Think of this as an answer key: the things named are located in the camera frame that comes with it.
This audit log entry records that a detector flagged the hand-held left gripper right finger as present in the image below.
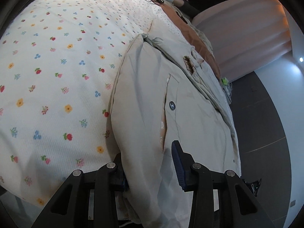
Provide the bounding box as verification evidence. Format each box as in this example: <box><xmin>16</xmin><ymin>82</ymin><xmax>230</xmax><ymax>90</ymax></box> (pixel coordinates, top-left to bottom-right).
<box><xmin>171</xmin><ymin>140</ymin><xmax>277</xmax><ymax>228</ymax></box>

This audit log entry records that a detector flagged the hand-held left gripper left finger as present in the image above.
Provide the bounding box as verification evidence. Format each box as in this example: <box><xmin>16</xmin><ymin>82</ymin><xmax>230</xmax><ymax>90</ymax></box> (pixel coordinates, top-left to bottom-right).
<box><xmin>31</xmin><ymin>153</ymin><xmax>130</xmax><ymax>228</ymax></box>

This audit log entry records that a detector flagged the beige jacket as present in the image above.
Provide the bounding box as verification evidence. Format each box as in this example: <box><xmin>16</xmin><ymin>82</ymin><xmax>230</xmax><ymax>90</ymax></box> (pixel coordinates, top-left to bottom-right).
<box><xmin>110</xmin><ymin>19</ymin><xmax>243</xmax><ymax>228</ymax></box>

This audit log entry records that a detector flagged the white nightstand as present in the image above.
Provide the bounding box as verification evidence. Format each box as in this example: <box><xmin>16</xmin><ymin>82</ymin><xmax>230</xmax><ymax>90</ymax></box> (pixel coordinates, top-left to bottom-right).
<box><xmin>223</xmin><ymin>83</ymin><xmax>235</xmax><ymax>105</ymax></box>

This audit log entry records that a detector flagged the orange duvet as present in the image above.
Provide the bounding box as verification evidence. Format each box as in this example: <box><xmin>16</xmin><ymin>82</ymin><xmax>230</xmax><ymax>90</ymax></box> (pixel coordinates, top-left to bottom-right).
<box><xmin>59</xmin><ymin>0</ymin><xmax>221</xmax><ymax>80</ymax></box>

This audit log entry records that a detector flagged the white floral blanket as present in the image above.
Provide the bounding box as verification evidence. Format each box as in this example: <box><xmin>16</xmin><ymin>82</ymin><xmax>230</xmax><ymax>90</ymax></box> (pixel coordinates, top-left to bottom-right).
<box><xmin>0</xmin><ymin>0</ymin><xmax>188</xmax><ymax>207</ymax></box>

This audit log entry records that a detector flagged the beige fuzzy blanket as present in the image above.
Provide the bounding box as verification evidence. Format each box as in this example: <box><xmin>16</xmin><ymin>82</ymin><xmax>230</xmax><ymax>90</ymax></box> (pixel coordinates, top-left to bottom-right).
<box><xmin>178</xmin><ymin>7</ymin><xmax>214</xmax><ymax>53</ymax></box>

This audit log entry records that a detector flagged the pink curtain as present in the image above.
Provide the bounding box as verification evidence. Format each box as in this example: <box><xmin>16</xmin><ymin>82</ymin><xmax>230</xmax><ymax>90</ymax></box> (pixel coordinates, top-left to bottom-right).
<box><xmin>191</xmin><ymin>0</ymin><xmax>291</xmax><ymax>82</ymax></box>

